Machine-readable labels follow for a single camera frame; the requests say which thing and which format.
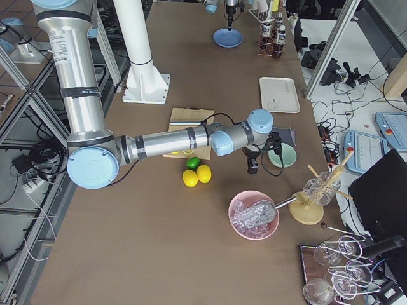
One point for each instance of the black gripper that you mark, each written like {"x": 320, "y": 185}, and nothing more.
{"x": 229, "y": 7}
{"x": 250, "y": 154}

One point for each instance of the blue round plate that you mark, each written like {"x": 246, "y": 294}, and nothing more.
{"x": 226, "y": 38}

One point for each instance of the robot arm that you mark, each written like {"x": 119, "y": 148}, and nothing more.
{"x": 95, "y": 153}
{"x": 211, "y": 6}

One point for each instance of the pink ice bowl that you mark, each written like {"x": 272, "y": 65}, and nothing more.
{"x": 242, "y": 201}

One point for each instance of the green bowl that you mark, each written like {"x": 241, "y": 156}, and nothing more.
{"x": 289, "y": 156}

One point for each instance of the grey folded cloth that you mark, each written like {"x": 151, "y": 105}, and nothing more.
{"x": 286, "y": 134}

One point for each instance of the upper whole lemon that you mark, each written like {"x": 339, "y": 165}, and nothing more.
{"x": 204, "y": 173}

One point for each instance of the whole lemon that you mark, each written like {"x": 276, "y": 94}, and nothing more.
{"x": 204, "y": 173}
{"x": 190, "y": 178}

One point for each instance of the right rear tea bottle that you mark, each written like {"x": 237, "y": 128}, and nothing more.
{"x": 266, "y": 29}

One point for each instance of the tea bottle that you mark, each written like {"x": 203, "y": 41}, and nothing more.
{"x": 266, "y": 29}
{"x": 278, "y": 21}
{"x": 278, "y": 47}

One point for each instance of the metal ice scoop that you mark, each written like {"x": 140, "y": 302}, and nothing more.
{"x": 261, "y": 213}

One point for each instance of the left rear tea bottle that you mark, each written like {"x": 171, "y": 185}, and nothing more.
{"x": 278, "y": 21}

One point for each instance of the green lime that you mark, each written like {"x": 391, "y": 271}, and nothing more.
{"x": 193, "y": 163}

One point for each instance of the front tea bottle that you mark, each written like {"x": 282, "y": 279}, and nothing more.
{"x": 278, "y": 47}

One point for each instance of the lower whole lemon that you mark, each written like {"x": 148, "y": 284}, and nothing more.
{"x": 190, "y": 178}

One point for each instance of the wooden cup stand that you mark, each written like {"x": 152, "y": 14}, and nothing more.
{"x": 303, "y": 209}

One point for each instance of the wooden cutting board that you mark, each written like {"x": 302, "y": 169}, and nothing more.
{"x": 186, "y": 114}

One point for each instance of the glass mug on stand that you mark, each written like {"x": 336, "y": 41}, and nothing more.
{"x": 319, "y": 191}

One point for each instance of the cream rabbit tray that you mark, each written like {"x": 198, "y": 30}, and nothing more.
{"x": 279, "y": 95}

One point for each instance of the steel muddler black tip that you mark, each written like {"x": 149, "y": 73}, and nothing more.
{"x": 185, "y": 123}

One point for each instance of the blue teach pendant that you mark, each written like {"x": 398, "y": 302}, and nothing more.
{"x": 393, "y": 127}
{"x": 367, "y": 150}

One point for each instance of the wine glass rack tray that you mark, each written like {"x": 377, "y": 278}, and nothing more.
{"x": 336, "y": 271}

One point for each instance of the copper wire bottle rack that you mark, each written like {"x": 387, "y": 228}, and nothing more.
{"x": 272, "y": 39}

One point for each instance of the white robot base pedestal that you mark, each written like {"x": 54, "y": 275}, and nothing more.
{"x": 145, "y": 84}

